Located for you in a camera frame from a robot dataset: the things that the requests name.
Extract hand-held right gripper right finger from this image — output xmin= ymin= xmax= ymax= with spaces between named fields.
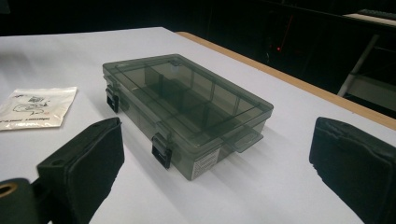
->
xmin=308 ymin=117 xmax=396 ymax=224

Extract grey transparent compartment box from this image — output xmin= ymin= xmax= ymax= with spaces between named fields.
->
xmin=102 ymin=53 xmax=275 ymax=181

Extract white printed packet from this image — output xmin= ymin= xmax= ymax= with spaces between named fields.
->
xmin=0 ymin=86 xmax=78 ymax=132

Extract dark keyboard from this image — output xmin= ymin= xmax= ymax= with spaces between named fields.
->
xmin=358 ymin=8 xmax=396 ymax=21

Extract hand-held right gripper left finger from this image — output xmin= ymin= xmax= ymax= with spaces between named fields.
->
xmin=36 ymin=117 xmax=125 ymax=224

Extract white metal stand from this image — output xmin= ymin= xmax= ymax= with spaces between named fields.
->
xmin=337 ymin=33 xmax=396 ymax=102

